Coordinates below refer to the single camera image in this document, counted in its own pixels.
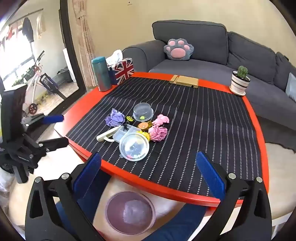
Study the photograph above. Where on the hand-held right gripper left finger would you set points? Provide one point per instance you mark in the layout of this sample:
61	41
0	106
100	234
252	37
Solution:
89	173

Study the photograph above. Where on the black white striped table mat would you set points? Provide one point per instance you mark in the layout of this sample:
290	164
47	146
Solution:
196	127

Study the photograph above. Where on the person's left leg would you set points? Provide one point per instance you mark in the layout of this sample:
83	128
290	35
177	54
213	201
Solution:
97	185

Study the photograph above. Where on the light blue cushion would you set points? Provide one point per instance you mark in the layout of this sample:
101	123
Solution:
291	88

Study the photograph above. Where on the grey pink paw cushion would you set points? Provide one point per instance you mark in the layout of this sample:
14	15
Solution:
178	51

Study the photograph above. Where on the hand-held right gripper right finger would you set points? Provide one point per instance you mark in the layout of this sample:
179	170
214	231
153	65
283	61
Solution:
211	176

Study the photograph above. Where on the teal thermos bottle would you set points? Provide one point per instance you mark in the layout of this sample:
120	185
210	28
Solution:
101	74

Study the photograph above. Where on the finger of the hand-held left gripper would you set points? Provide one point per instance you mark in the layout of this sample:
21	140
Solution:
57	141
54	118

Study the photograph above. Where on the clear round plastic lid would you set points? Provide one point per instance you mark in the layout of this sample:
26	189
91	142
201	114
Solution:
134	148

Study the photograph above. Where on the purple plastic trash bin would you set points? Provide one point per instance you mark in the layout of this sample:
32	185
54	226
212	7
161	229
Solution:
115	222

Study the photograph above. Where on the grey rug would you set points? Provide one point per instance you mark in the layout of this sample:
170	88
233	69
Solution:
272	132

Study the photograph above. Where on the wooden phone stand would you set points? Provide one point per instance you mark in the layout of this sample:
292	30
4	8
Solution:
185	81

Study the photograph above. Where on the person's leg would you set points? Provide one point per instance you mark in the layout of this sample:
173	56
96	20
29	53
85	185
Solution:
185	222
97	185

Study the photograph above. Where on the purple paper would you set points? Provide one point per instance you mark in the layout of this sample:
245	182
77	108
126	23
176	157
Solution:
114	117

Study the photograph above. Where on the white bicycle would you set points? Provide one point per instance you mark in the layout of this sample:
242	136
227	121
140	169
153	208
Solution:
34	81

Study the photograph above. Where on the yellow duck toy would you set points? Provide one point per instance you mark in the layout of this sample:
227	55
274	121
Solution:
141	133

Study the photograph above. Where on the clear plastic bowl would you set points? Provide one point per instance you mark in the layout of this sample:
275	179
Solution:
143	110

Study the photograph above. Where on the hanging light garment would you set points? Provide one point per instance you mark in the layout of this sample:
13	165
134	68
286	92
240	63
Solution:
41	25

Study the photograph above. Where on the flag print tissue box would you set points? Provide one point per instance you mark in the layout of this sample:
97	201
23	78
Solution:
123	69

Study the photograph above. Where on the pink pig toy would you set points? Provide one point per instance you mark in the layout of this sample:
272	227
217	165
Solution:
160	120

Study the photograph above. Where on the white plastic tray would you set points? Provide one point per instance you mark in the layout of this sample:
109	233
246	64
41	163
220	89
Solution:
126	133

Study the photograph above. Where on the person's right leg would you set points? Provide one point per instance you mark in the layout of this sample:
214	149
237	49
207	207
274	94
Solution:
185	222

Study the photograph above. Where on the dark grey sofa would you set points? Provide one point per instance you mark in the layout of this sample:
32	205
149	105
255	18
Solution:
208	69

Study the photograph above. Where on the black framed glass door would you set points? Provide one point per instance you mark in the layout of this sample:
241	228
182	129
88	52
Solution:
69	46

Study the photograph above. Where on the white cabinet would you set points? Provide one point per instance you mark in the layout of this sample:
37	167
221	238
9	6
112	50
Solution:
68	64

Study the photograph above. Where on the amber turtle toy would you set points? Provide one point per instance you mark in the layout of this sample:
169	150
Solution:
143	125

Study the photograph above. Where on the pink paper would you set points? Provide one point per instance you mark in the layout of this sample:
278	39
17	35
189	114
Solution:
157	134

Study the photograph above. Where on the beige curtain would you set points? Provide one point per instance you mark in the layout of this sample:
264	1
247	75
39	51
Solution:
84	34

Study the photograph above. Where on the potted cactus striped pot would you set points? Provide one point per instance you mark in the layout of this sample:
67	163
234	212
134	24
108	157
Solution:
239	83

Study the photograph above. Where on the hanging dark jacket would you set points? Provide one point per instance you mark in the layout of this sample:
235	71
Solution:
27	29

